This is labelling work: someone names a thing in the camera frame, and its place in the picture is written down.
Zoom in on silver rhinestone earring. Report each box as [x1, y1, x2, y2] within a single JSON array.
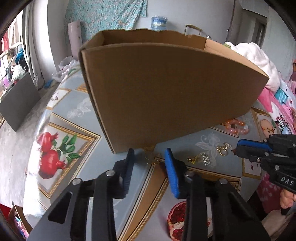
[[201, 153, 211, 166]]

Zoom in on gold bow charm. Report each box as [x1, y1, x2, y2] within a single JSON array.
[[187, 156, 199, 164]]

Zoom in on gold clover earring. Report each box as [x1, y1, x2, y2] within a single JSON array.
[[142, 145, 162, 165]]

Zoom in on beige sleeve forearm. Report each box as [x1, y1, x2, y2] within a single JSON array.
[[261, 209, 295, 240]]

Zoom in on person right hand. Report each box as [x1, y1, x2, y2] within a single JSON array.
[[280, 189, 296, 209]]

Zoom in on pink floral bedding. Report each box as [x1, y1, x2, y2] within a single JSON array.
[[257, 80, 295, 213]]

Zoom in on small open cardboard box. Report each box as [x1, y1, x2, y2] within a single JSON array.
[[8, 204, 33, 240]]

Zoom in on person in pink hat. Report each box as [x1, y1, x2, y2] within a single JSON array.
[[289, 61, 296, 81]]

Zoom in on white pink blanket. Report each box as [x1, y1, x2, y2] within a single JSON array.
[[225, 42, 280, 94]]

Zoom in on brown cardboard box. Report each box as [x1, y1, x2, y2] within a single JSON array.
[[79, 29, 269, 153]]

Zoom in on grey cabinet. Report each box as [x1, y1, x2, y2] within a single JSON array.
[[0, 73, 40, 132]]

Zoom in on wooden chair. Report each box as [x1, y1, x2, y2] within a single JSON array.
[[184, 24, 203, 35]]

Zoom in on blue water jug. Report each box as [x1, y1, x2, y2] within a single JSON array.
[[151, 16, 168, 31]]

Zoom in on white plastic bag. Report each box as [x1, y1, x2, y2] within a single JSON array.
[[52, 56, 80, 82]]

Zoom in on hanging clothes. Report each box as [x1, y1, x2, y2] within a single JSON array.
[[1, 31, 28, 94]]

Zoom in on pink rolled mat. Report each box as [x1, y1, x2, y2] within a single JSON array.
[[68, 21, 82, 60]]

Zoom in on pink orange bead bracelet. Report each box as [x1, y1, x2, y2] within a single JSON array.
[[224, 118, 250, 136]]

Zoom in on floral blue wall cloth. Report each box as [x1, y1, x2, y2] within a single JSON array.
[[64, 0, 148, 44]]

